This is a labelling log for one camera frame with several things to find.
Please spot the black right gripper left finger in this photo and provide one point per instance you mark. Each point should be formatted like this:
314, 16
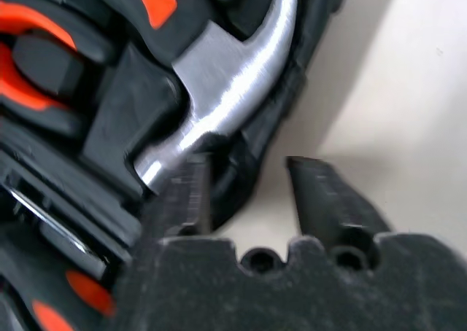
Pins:
189, 196

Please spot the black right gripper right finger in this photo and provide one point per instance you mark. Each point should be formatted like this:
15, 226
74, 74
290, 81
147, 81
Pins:
324, 199

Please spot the black plastic tool case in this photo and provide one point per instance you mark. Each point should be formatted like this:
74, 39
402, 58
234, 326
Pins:
120, 105

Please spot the orange and black pliers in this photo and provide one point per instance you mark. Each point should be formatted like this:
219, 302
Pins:
40, 65

